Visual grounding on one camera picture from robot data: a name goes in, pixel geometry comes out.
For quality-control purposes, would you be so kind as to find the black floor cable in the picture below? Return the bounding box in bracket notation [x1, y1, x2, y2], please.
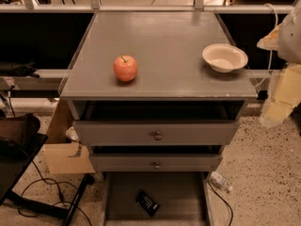
[17, 160, 94, 226]

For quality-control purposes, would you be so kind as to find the metal frame rail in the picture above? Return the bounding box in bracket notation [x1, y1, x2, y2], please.
[0, 0, 301, 15]

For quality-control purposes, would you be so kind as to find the red apple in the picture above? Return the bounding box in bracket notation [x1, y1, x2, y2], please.
[113, 56, 138, 82]

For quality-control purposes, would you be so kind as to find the grey top drawer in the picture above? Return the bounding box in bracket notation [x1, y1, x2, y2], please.
[73, 121, 239, 146]

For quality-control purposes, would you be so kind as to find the grey drawer cabinet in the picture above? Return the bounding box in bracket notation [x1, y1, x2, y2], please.
[58, 10, 259, 226]

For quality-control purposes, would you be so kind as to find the grey bottom drawer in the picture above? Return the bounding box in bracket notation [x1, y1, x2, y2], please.
[99, 172, 214, 226]

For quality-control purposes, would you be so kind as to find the grey middle drawer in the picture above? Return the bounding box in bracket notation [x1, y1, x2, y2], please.
[89, 153, 222, 171]

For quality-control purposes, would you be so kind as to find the dark blue rxbar wrapper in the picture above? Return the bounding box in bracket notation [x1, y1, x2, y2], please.
[135, 190, 160, 217]

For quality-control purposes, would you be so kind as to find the grey drawer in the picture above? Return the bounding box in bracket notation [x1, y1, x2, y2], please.
[73, 121, 239, 146]
[99, 172, 214, 226]
[89, 153, 222, 171]

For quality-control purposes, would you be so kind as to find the black monitor stand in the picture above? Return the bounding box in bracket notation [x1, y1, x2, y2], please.
[0, 135, 93, 226]

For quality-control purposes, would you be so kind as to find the black cable right floor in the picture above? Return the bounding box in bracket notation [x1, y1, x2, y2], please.
[207, 181, 234, 226]

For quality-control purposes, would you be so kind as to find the brown bag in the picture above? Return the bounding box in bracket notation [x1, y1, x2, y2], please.
[0, 114, 40, 156]

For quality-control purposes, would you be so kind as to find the white paper bowl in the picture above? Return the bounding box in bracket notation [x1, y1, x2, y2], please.
[202, 43, 248, 73]

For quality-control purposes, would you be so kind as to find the clear plastic bottle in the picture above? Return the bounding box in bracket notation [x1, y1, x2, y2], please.
[210, 171, 233, 193]

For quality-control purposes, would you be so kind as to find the black cloth on rail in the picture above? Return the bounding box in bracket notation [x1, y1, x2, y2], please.
[0, 61, 40, 78]

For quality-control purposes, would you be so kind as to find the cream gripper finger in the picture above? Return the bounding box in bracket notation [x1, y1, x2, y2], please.
[260, 63, 301, 128]
[257, 25, 280, 51]

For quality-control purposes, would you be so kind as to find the white hanging cable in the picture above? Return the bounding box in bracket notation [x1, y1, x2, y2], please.
[253, 2, 279, 89]

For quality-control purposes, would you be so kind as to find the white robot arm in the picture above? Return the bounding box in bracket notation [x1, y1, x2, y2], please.
[257, 5, 301, 127]

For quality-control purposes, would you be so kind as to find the cardboard box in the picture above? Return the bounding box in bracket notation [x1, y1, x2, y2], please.
[43, 100, 95, 174]

